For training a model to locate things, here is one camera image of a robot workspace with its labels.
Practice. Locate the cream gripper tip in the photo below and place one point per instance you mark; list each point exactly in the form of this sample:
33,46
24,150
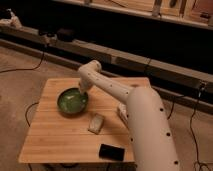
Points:
82,89

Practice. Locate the green ceramic bowl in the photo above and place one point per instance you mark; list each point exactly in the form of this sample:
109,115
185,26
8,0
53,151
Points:
71,101

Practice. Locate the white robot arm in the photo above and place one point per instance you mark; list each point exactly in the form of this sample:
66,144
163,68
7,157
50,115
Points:
151,137

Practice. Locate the white plastic bottle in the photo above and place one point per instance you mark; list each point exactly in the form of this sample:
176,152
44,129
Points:
121,112

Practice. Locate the black round device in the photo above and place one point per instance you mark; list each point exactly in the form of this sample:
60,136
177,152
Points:
66,35

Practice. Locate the black rectangular box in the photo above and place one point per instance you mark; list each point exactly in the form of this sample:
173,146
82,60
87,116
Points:
111,152

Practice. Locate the white object on ledge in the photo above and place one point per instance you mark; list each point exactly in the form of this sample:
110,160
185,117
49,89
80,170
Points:
9,18

